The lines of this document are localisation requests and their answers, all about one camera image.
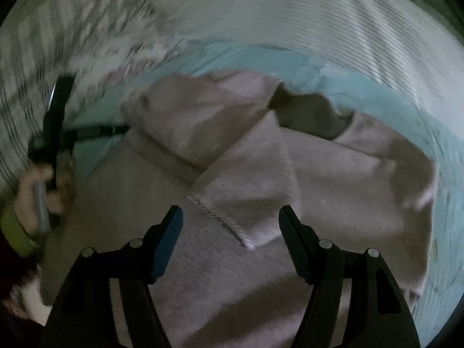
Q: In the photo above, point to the green plaid sheet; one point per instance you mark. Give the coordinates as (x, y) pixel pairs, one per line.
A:
(29, 61)

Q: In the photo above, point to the white floral pillow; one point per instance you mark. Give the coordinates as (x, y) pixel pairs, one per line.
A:
(137, 58)

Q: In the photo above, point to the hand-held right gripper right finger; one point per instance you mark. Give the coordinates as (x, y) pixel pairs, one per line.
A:
(293, 241)

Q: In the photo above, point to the teal floral blanket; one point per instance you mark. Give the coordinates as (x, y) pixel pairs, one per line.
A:
(362, 90)

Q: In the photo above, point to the person's left hand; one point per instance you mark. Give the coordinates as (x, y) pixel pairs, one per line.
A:
(60, 192)

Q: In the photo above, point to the white striped pillow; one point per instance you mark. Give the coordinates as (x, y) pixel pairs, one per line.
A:
(272, 11)

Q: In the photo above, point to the grey-brown towel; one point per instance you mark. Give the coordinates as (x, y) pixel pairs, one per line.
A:
(235, 145)

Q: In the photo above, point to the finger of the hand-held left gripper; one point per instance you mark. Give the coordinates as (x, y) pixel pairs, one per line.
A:
(98, 131)

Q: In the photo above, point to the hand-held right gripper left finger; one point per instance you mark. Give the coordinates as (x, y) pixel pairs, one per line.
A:
(168, 246)

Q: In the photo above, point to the person's left forearm green sleeve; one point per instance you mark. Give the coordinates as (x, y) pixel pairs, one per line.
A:
(14, 230)

